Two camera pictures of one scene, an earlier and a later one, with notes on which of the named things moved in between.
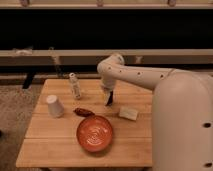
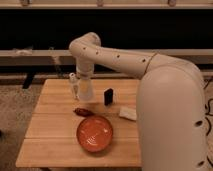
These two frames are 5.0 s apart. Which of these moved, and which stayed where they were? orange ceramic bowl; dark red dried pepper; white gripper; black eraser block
Moved: white gripper
Stayed: dark red dried pepper; orange ceramic bowl; black eraser block
